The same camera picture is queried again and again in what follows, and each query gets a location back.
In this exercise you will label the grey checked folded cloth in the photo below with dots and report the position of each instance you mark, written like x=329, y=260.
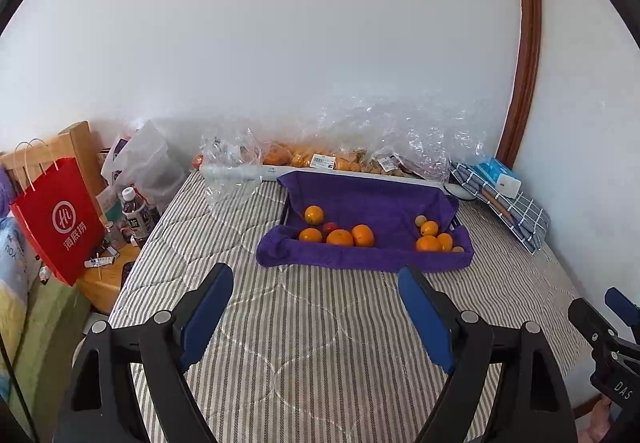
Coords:
x=530, y=223

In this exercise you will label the white plastic bag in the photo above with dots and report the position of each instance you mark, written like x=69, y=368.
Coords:
x=145, y=158

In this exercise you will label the brown wooden door frame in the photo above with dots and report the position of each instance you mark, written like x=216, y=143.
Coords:
x=527, y=48

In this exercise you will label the small dark bottle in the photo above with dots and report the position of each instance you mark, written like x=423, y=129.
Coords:
x=109, y=235

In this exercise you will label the purple towel-lined tray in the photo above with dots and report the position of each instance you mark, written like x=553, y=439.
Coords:
x=370, y=200

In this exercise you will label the striped mattress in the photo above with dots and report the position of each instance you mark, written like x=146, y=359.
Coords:
x=325, y=323

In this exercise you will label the person's right hand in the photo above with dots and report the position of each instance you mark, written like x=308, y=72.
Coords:
x=597, y=423

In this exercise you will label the red round fruit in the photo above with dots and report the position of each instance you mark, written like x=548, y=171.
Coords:
x=330, y=227

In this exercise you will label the dark drink bottle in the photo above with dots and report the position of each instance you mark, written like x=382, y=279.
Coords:
x=136, y=223

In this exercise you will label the printed blanket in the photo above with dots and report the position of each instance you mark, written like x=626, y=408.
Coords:
x=12, y=273

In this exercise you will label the green cloth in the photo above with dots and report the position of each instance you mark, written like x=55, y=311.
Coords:
x=50, y=323

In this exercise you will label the wooden nightstand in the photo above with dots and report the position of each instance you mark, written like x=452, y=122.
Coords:
x=105, y=288

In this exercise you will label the long white box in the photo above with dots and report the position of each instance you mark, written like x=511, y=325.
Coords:
x=275, y=171

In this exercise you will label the wooden stick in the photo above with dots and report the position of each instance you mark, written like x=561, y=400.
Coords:
x=495, y=203

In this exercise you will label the clear bag of brown fruit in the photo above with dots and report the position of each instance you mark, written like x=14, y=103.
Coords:
x=415, y=148

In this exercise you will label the blue white tissue pack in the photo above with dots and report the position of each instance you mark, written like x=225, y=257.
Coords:
x=497, y=175

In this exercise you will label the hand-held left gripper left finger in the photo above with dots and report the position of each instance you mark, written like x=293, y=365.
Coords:
x=207, y=313

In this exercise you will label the red paper bag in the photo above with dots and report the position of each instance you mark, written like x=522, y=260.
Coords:
x=60, y=223

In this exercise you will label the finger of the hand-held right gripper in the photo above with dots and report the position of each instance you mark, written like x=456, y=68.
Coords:
x=587, y=323
x=620, y=305

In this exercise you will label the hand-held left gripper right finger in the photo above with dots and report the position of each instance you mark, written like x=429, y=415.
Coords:
x=425, y=318

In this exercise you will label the small orange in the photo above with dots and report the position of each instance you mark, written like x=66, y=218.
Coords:
x=429, y=228
x=428, y=243
x=446, y=241

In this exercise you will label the small white tool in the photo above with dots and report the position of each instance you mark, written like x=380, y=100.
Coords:
x=100, y=263

